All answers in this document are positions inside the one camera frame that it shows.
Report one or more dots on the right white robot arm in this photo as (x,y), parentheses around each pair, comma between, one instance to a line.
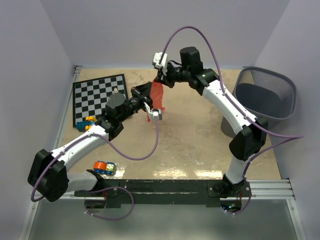
(248,139)

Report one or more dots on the grey mesh trash bin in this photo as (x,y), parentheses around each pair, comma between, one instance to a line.
(266,94)

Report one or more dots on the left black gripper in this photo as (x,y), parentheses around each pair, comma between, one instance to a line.
(143,92)

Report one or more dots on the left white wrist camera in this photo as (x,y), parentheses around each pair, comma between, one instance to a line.
(154,114)

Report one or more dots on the orange tape roll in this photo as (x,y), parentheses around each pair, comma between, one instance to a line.
(100,167)

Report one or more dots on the black white chessboard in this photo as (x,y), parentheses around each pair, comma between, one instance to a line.
(89,97)

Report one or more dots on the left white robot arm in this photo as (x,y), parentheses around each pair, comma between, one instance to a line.
(49,174)

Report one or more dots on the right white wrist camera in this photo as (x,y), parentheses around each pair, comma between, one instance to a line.
(160,62)

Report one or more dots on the red plastic trash bag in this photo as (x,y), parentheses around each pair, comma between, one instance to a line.
(156,94)

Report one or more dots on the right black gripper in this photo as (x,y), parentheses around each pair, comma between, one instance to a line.
(165,79)

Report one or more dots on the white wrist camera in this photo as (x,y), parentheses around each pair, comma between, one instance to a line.
(160,62)
(154,114)

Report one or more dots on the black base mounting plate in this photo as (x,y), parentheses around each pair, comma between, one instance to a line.
(113,193)

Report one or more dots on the yellow blue toy blocks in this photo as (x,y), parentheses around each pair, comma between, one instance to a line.
(83,126)

